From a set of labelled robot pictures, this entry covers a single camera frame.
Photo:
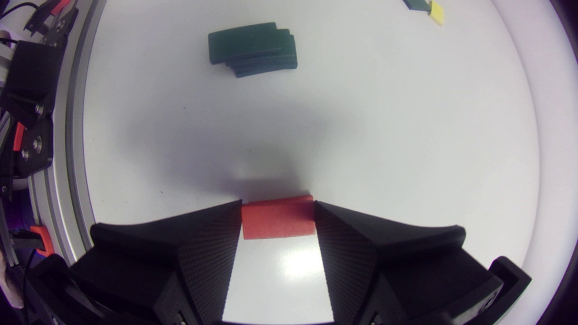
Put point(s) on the yellow wooden block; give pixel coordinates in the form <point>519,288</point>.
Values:
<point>436,13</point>

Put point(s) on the red wooden block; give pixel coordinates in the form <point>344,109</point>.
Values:
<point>277,219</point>

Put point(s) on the green wooden block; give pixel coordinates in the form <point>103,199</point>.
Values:
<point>244,41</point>
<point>417,4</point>

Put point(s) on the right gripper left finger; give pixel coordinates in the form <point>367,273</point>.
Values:
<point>189,253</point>

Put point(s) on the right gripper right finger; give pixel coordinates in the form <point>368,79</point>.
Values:
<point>361,257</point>

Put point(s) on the pile of green wooden blocks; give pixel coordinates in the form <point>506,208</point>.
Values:
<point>275,63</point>

